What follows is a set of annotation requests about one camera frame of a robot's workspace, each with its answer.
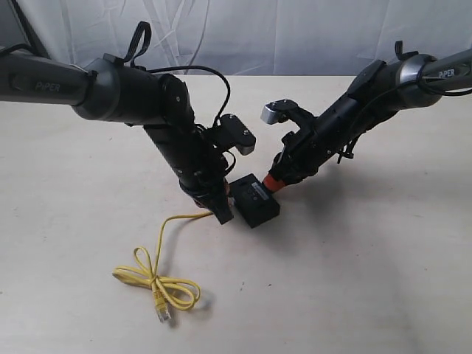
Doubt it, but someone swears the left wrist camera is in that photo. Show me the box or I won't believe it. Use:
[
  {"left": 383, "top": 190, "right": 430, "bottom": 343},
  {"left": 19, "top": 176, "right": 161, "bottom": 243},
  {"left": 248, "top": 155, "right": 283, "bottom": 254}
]
[{"left": 204, "top": 114, "right": 256, "bottom": 156}]

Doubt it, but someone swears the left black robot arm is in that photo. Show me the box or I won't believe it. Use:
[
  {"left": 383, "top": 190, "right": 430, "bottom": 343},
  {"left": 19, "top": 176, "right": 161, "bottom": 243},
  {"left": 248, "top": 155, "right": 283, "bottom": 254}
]
[{"left": 1, "top": 44, "right": 233, "bottom": 224}]

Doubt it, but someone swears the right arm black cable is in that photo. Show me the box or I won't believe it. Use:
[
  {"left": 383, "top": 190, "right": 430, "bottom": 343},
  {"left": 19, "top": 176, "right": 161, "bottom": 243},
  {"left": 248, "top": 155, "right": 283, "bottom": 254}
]
[{"left": 335, "top": 40, "right": 472, "bottom": 163}]

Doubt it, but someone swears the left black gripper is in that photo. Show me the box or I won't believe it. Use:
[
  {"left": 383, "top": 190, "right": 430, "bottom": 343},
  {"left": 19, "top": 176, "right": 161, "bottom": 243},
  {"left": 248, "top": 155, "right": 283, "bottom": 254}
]
[{"left": 178, "top": 147, "right": 234, "bottom": 225}]

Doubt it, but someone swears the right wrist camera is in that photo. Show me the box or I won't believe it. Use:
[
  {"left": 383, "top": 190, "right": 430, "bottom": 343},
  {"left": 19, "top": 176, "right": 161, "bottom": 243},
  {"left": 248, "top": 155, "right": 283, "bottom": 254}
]
[{"left": 260, "top": 99, "right": 315, "bottom": 128}]

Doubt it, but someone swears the small black box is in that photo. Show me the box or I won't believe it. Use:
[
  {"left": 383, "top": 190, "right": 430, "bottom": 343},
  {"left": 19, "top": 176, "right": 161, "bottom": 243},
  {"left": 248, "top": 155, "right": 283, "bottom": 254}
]
[{"left": 229, "top": 173, "right": 280, "bottom": 229}]

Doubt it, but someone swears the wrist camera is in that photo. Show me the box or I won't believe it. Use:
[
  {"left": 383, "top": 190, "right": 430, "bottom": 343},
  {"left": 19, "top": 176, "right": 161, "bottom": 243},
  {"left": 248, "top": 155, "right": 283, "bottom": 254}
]
[
  {"left": 204, "top": 114, "right": 256, "bottom": 156},
  {"left": 260, "top": 99, "right": 315, "bottom": 128}
]

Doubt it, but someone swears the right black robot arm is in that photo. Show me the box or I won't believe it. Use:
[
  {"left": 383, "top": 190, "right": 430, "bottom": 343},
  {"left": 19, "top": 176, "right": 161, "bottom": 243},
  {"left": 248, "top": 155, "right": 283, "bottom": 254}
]
[{"left": 261, "top": 41, "right": 471, "bottom": 192}]

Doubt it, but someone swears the yellow ethernet cable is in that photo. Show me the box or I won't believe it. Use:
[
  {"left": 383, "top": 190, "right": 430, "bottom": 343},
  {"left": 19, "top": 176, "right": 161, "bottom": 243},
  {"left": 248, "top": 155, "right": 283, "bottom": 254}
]
[{"left": 112, "top": 210, "right": 217, "bottom": 325}]

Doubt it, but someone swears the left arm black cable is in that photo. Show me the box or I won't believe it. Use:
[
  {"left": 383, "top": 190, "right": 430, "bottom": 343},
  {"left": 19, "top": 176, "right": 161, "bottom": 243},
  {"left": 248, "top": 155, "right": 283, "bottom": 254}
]
[{"left": 123, "top": 21, "right": 237, "bottom": 178}]

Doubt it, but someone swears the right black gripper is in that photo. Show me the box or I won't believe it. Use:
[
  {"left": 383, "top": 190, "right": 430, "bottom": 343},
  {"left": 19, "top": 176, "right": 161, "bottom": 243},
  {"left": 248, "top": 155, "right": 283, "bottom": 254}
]
[{"left": 263, "top": 121, "right": 343, "bottom": 193}]

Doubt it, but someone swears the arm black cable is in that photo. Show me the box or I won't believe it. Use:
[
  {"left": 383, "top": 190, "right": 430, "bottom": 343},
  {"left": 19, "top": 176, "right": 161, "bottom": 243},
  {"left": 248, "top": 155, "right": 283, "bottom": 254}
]
[
  {"left": 123, "top": 21, "right": 237, "bottom": 178},
  {"left": 335, "top": 40, "right": 472, "bottom": 163}
]

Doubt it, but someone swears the white backdrop cloth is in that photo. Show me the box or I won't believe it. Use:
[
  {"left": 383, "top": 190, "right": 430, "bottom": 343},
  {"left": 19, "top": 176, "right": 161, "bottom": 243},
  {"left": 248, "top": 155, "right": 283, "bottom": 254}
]
[{"left": 1, "top": 0, "right": 471, "bottom": 75}]

